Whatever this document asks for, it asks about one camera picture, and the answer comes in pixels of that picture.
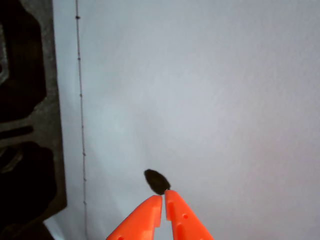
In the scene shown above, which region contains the black plastic tray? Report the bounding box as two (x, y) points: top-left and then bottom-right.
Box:
(0, 0), (68, 240)

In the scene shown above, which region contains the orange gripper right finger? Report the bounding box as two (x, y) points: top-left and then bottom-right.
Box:
(164, 189), (215, 240)

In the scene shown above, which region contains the white paper sheet with lines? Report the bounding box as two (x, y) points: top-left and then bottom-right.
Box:
(43, 0), (320, 240)

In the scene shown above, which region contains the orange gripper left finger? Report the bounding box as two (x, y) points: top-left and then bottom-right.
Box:
(105, 195), (162, 240)

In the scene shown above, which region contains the black dot mark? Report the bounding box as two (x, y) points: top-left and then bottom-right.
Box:
(143, 168), (172, 196)

